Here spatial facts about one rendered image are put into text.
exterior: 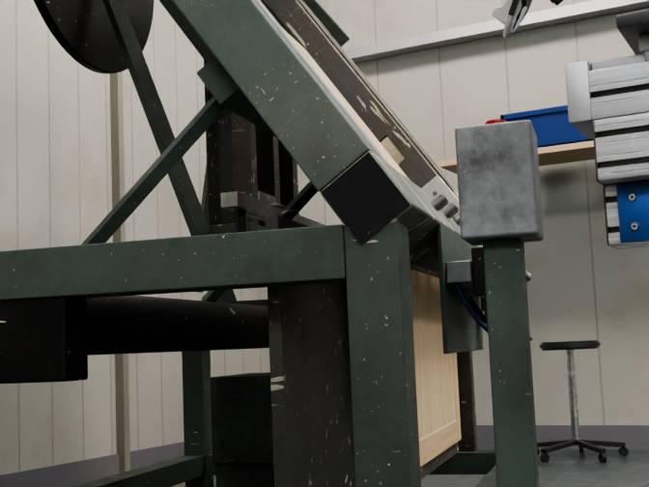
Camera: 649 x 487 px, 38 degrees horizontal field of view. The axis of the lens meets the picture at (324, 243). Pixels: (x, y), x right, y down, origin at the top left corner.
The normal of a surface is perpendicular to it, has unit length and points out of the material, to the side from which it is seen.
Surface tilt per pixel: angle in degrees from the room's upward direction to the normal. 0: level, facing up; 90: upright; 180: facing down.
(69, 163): 90
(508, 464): 90
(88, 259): 90
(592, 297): 90
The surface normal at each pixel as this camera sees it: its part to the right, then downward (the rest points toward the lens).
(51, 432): 0.89, -0.08
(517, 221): -0.29, -0.09
